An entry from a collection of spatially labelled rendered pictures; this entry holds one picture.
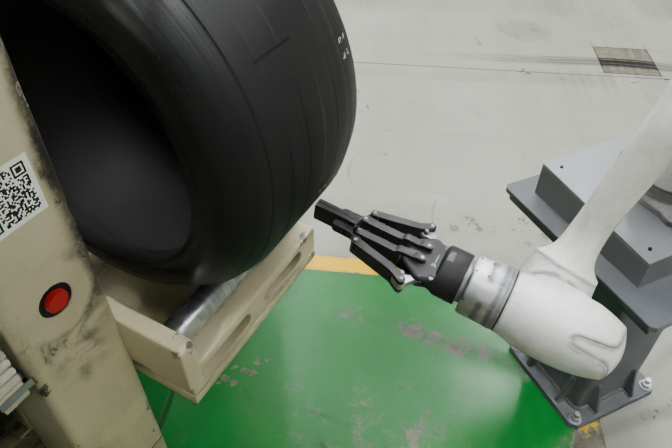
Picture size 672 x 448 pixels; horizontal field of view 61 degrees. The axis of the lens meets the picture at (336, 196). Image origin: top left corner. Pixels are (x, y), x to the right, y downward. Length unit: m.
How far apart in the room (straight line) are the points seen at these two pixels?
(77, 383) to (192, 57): 0.48
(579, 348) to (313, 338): 1.29
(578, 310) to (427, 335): 1.25
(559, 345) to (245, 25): 0.53
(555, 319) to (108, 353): 0.60
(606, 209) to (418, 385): 1.12
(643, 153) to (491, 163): 1.91
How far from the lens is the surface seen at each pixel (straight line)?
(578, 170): 1.51
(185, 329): 0.88
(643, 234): 1.41
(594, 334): 0.79
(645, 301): 1.39
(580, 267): 0.93
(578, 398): 1.91
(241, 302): 0.96
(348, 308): 2.04
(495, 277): 0.78
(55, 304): 0.77
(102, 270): 1.16
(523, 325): 0.78
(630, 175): 0.88
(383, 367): 1.91
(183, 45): 0.61
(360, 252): 0.81
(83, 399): 0.91
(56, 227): 0.73
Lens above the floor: 1.61
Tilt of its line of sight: 41 degrees down
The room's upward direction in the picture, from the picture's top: straight up
